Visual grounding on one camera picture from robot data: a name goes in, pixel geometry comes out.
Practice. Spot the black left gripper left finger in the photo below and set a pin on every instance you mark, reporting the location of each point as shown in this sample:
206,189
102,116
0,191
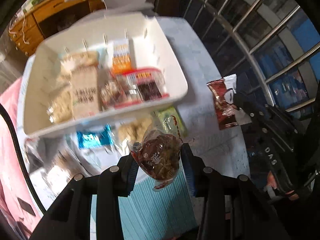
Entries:
69,215

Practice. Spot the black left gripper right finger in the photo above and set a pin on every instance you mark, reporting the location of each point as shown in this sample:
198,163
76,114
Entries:
233,207

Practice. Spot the brown white chocolate bar wrapper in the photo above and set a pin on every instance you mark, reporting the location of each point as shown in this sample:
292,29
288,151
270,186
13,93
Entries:
228,114

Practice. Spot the dark brown walnut date snack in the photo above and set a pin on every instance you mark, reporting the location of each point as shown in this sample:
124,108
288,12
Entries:
158,155

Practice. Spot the red clear date snack pack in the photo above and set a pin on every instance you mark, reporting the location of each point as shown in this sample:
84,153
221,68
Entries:
131,88

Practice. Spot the brown soda cracker packet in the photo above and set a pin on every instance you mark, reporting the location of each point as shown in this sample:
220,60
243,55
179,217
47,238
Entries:
85,96

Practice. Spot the person's right hand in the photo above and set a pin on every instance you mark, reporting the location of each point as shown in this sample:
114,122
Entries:
272,182

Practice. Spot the black phone on blanket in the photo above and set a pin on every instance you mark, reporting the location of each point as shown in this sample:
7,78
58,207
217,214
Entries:
26,206

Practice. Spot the clear wrapped sandwich cake pack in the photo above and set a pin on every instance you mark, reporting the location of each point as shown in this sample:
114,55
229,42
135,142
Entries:
57,160

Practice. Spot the pink quilted blanket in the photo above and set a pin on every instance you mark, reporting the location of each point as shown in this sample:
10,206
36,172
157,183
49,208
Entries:
13,184

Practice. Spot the blue white candy wrapper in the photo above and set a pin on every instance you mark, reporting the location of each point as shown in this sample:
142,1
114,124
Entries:
95,139

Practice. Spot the clear wrapped floss cake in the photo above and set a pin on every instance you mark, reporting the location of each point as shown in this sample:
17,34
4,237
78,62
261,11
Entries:
134,131

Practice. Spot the beige cake pack in bin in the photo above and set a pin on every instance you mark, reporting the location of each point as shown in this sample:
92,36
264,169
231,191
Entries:
60,108

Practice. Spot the green foil candy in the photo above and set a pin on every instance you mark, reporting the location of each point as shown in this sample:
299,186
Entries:
171,122

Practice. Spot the metal window grille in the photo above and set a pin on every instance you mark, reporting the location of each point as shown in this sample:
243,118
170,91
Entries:
270,45

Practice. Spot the orange white snack packet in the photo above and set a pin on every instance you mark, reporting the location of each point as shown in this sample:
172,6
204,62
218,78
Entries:
121,58

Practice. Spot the white plastic storage bin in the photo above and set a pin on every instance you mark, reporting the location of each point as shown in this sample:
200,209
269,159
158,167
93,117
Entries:
100,62

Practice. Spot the wooden drawer cabinet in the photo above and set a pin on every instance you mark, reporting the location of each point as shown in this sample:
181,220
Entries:
40,19

